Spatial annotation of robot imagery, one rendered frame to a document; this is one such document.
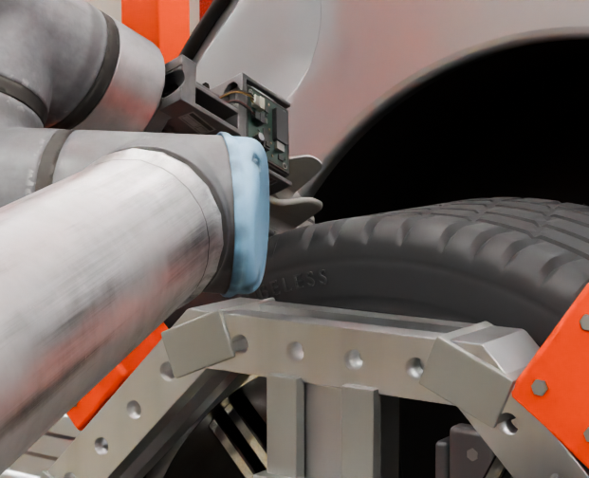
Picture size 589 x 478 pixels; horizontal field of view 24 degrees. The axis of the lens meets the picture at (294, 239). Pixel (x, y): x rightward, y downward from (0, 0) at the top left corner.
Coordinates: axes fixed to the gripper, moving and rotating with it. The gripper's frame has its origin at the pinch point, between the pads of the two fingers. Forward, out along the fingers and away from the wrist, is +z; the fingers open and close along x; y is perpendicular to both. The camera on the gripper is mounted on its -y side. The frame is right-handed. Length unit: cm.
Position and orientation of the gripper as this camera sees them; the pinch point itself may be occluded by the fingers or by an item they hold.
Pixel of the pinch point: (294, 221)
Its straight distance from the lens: 108.3
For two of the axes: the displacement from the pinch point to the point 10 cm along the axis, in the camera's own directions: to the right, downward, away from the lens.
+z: 6.5, 3.6, 6.7
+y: 7.6, -3.3, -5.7
